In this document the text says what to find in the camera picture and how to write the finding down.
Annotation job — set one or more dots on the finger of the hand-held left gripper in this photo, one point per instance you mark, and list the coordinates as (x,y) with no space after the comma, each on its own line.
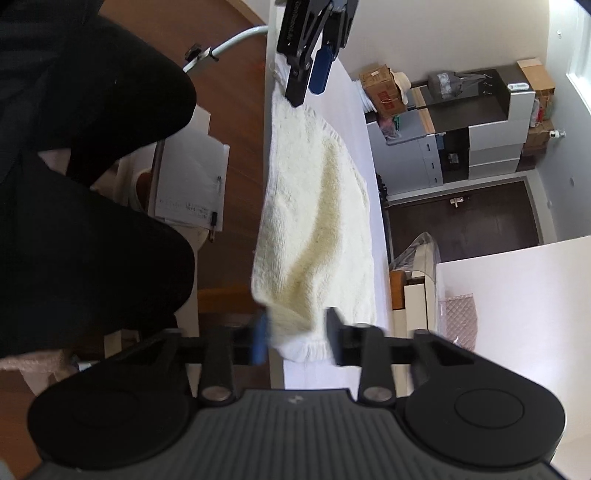
(321,69)
(295,83)

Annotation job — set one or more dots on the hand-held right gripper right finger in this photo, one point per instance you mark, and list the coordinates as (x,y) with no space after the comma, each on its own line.
(337,337)

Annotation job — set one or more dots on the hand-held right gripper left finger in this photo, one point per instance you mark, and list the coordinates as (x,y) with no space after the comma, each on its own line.
(261,339)

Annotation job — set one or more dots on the cream terry towel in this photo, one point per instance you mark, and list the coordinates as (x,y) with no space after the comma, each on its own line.
(314,207)

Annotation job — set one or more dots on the plain white plastic bucket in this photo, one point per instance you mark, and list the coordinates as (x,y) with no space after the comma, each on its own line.
(367,99)

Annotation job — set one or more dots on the cardboard box with red print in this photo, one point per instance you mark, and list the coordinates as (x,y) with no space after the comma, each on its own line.
(383,87)

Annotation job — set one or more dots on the straw hat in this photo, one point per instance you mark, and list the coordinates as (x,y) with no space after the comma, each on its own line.
(402,85)

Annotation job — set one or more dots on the cream glass-top table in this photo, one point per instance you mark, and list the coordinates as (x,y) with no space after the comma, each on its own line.
(415,300)

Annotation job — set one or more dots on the colourful clothes pile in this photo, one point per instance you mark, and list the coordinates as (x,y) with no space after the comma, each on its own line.
(390,127)

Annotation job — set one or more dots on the beige quilted chair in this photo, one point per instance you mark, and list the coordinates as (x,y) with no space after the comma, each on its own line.
(457,318)

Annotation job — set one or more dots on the grey hanging bag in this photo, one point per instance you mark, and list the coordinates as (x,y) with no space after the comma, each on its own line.
(443,83)

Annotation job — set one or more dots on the black pen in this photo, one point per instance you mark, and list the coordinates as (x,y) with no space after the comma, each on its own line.
(214,224)

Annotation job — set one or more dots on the white pen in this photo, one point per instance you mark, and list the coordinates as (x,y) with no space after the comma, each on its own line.
(219,187)

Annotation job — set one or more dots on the clipboard with white papers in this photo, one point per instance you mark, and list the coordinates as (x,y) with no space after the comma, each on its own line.
(189,175)

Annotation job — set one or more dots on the grey and black cabinet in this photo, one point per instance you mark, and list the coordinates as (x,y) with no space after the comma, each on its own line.
(489,138)

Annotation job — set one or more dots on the dark wooden door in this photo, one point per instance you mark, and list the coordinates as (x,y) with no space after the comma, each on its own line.
(485,221)

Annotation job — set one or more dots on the small white device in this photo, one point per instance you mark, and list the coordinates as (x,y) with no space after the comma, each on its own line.
(518,86)

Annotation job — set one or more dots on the plain cardboard box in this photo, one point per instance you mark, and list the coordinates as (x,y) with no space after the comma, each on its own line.
(535,74)

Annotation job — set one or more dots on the small brown cardboard box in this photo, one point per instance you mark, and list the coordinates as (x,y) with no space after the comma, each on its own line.
(538,138)

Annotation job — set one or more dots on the pale pink cloth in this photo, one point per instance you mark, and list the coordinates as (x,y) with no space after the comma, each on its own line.
(27,362)

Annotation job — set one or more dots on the white security camera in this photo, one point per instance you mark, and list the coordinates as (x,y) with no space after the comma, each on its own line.
(556,134)

